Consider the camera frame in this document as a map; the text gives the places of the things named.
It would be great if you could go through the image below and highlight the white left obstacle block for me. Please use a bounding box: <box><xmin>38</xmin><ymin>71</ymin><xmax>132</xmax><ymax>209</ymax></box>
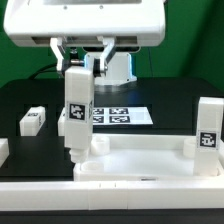
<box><xmin>0</xmin><ymin>138</ymin><xmax>9</xmax><ymax>167</ymax></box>

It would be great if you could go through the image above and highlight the white front obstacle rail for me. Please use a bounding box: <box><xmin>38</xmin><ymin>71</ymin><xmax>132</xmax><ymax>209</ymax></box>
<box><xmin>0</xmin><ymin>180</ymin><xmax>224</xmax><ymax>211</ymax></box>

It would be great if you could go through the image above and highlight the white desk top tray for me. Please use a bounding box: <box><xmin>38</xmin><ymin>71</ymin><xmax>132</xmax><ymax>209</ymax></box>
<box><xmin>73</xmin><ymin>134</ymin><xmax>224</xmax><ymax>181</ymax></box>

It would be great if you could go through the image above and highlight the fiducial marker sheet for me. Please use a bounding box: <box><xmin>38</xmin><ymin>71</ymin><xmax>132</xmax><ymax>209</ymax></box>
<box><xmin>93</xmin><ymin>107</ymin><xmax>153</xmax><ymax>126</ymax></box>

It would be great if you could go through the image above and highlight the black cable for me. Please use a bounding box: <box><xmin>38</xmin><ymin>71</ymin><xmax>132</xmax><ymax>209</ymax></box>
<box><xmin>28</xmin><ymin>64</ymin><xmax>58</xmax><ymax>80</ymax></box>

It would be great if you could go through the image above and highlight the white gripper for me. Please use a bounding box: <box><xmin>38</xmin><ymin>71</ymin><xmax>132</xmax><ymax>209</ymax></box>
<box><xmin>3</xmin><ymin>0</ymin><xmax>165</xmax><ymax>77</ymax></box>

